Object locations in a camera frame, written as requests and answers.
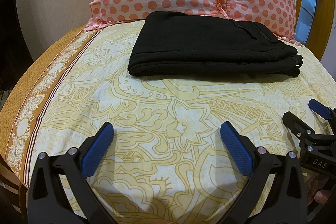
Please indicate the yellow patterned bed sheet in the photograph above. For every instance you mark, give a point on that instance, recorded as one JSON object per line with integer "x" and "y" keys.
{"x": 157, "y": 121}

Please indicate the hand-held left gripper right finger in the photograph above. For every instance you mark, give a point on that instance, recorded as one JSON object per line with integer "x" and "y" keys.
{"x": 237, "y": 151}

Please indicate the black pants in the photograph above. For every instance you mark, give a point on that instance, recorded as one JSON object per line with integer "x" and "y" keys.
{"x": 204, "y": 48}

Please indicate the person's right hand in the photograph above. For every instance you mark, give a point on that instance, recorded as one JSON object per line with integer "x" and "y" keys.
{"x": 319, "y": 191}

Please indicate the black flat screen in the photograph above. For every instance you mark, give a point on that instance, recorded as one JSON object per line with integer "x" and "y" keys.
{"x": 11, "y": 43}

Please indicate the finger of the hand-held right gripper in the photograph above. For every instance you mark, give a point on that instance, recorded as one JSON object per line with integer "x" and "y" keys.
{"x": 319, "y": 109}
{"x": 296, "y": 124}

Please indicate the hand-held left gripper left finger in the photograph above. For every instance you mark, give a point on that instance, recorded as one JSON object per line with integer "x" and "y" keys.
{"x": 97, "y": 153}

